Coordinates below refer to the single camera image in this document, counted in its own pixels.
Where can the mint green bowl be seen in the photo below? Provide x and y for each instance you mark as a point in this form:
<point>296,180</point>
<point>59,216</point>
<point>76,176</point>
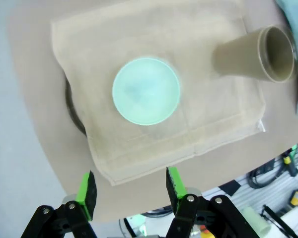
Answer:
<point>146,91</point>

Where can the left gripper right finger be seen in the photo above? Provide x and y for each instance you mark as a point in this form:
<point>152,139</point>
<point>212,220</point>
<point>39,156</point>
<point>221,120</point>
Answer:
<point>188,213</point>

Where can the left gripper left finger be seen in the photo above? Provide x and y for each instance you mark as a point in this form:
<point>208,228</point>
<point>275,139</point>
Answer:
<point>85,196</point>

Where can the beige cloth mat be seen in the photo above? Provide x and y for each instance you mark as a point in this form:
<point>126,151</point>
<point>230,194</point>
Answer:
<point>101,62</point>

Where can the tan tall cup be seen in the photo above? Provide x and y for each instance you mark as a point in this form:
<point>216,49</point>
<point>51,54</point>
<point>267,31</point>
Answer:
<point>238,59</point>

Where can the pale green cylinder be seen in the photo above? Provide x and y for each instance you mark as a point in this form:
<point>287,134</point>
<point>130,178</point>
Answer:
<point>255,220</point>

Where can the thin black rod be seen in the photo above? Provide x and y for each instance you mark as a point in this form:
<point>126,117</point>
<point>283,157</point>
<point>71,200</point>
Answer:
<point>278,218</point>

